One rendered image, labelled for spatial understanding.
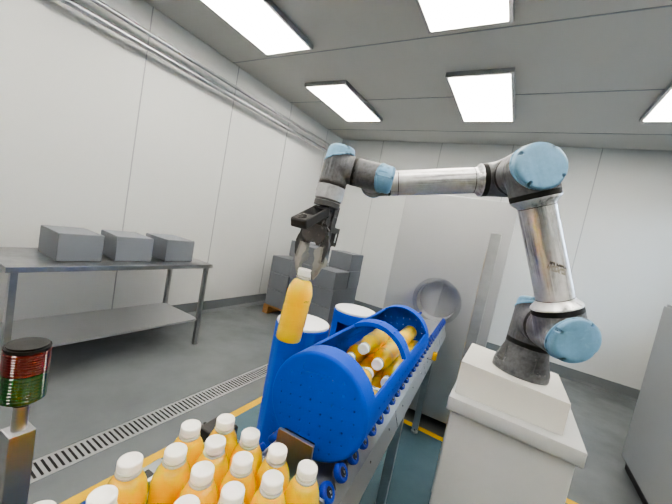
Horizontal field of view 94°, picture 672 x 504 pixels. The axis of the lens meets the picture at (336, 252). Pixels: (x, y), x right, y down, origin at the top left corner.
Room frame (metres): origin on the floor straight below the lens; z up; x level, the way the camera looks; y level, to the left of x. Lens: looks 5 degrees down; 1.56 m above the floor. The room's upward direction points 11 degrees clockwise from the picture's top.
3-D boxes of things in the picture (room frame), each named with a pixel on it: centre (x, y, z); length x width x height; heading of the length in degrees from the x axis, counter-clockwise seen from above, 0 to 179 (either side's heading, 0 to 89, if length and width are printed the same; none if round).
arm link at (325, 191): (0.87, 0.05, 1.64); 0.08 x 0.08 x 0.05
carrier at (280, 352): (1.63, 0.10, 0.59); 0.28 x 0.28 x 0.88
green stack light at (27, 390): (0.53, 0.50, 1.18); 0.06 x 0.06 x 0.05
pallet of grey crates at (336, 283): (4.98, 0.26, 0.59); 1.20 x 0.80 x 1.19; 61
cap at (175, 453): (0.55, 0.22, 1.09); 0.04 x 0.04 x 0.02
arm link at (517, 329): (0.92, -0.62, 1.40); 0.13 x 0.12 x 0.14; 174
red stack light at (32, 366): (0.53, 0.50, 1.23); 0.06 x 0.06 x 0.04
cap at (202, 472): (0.52, 0.16, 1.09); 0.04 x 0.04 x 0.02
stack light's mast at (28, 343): (0.53, 0.50, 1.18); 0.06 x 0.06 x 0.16
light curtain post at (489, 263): (1.93, -0.93, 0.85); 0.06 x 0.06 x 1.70; 65
